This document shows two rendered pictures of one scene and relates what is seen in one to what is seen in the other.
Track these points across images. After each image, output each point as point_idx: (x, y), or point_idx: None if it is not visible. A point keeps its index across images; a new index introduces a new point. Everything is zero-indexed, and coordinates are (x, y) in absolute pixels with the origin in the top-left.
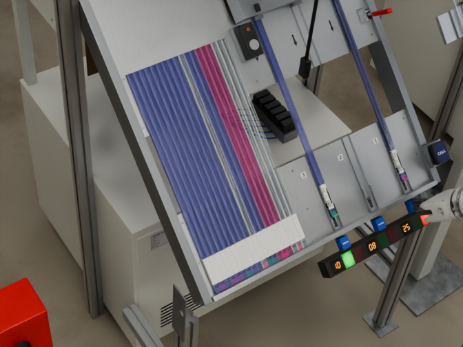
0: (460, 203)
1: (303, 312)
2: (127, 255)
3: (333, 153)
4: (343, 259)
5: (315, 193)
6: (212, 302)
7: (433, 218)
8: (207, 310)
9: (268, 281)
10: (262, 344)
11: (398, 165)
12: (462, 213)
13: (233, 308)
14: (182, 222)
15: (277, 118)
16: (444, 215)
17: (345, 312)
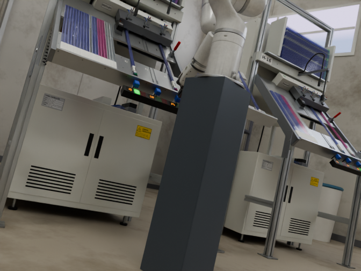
0: (194, 55)
1: (115, 230)
2: None
3: (143, 66)
4: (134, 90)
5: (129, 67)
6: (63, 195)
7: (182, 75)
8: (57, 201)
9: (102, 222)
10: (81, 227)
11: (174, 85)
12: (194, 58)
13: (74, 220)
14: (59, 33)
15: (128, 102)
16: (187, 67)
17: (141, 237)
